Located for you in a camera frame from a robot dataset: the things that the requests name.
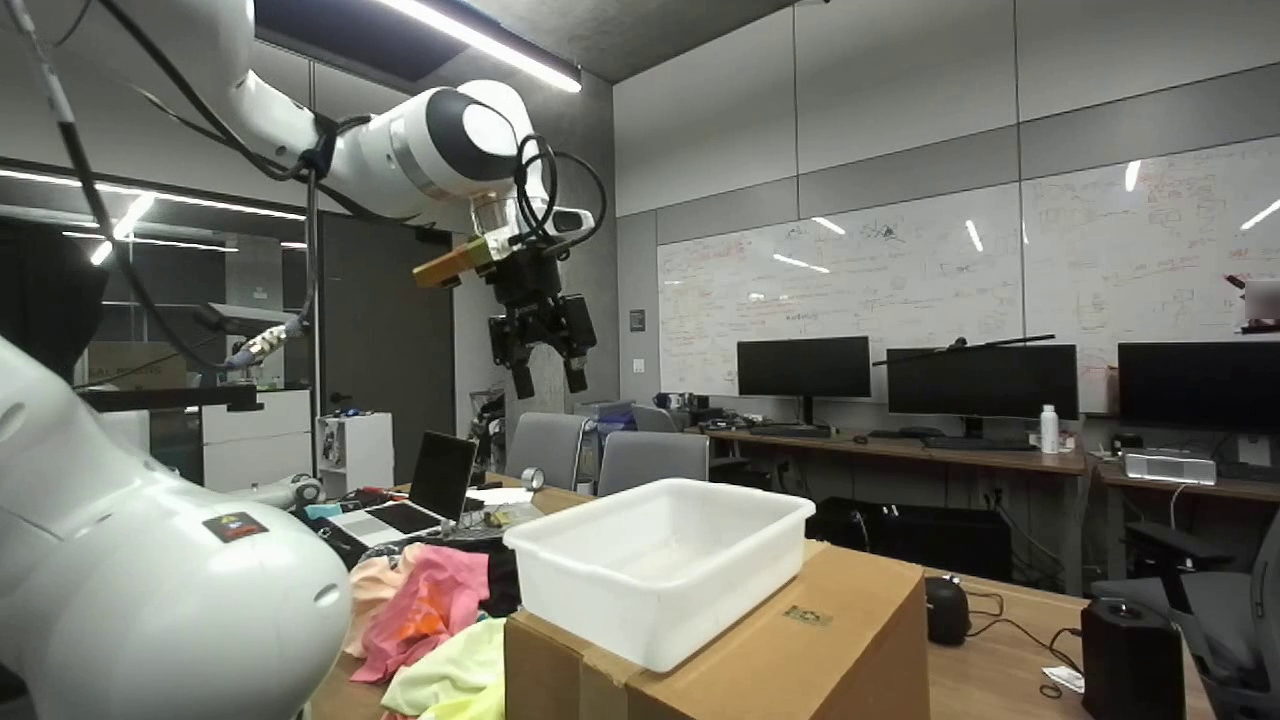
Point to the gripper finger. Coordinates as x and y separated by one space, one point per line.
520 372
578 340

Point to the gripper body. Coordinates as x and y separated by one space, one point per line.
526 283

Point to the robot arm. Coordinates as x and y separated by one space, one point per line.
150 600

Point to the white plastic container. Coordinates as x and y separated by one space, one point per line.
650 570

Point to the roll of tape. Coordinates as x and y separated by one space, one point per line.
533 479

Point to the open laptop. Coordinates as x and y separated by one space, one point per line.
440 480

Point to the grey door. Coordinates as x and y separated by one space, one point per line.
385 350

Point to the row of grey office chairs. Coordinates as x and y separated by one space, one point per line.
650 462

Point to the white open shelf cabinet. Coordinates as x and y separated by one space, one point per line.
356 455

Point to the black cloth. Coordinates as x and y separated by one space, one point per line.
500 580

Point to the black monitor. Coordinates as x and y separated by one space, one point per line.
985 382
803 366
1200 385

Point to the black keyboard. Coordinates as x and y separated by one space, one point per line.
978 442
790 431

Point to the ceiling light strip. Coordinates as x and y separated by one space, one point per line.
490 45

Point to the pink t-shirt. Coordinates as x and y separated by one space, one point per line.
430 610

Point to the peach cloth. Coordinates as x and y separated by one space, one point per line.
372 590

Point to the white drawer cabinet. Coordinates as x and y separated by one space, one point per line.
256 440

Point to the yellow-green t-shirt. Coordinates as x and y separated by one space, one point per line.
450 675

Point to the whiteboard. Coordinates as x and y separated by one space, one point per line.
900 270

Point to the wooden desk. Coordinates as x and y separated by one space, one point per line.
900 453

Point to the cardboard box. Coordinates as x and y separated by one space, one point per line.
830 650

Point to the black round device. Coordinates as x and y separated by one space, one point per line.
946 612

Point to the white bottle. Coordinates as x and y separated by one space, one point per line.
1049 432

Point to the white paper tag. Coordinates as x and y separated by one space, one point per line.
1063 679

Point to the white flat device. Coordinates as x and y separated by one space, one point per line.
1170 467

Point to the black speaker box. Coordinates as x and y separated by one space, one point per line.
1132 665

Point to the dark office chair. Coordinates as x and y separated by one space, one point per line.
1220 610

